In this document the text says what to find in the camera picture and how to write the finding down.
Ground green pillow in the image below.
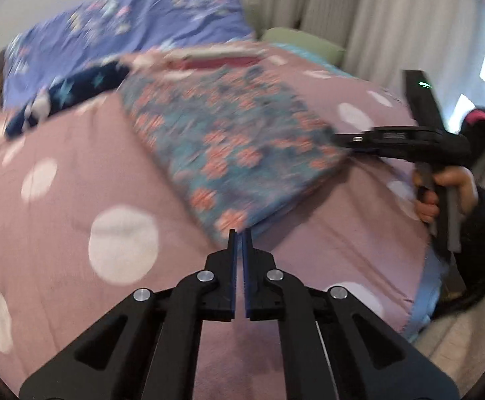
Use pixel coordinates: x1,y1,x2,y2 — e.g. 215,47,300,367
261,27,346,68

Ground navy star print garment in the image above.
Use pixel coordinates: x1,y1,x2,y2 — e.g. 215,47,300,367
4,62,132,138

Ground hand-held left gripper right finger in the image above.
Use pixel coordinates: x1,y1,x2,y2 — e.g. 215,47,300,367
242,228,460,400

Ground blue printed blanket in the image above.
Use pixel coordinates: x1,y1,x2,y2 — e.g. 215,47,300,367
2,0,255,111

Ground person's right hand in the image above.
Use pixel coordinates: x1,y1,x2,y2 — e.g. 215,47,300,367
412,166,479,223

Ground folded pink striped clothes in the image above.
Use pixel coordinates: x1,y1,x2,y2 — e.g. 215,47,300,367
132,47,277,76

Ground pink polka dot bed sheet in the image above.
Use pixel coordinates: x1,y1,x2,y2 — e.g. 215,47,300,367
0,42,435,400

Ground teal floral garment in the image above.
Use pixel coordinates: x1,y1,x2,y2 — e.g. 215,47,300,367
118,64,350,238

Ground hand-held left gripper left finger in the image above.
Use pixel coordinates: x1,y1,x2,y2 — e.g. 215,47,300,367
19,229,239,400

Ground beige curtain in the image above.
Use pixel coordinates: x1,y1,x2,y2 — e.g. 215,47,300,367
246,0,485,134

